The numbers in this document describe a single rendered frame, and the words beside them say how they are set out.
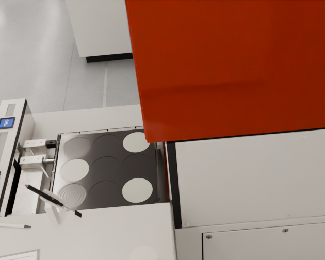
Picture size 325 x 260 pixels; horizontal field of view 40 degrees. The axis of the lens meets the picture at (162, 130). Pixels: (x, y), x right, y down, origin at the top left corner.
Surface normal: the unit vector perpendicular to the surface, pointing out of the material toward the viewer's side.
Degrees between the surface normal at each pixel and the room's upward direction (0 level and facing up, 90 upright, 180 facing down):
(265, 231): 90
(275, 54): 90
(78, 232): 0
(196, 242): 90
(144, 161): 0
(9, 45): 0
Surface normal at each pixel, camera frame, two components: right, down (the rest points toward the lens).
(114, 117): -0.07, -0.70
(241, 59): 0.05, 0.71
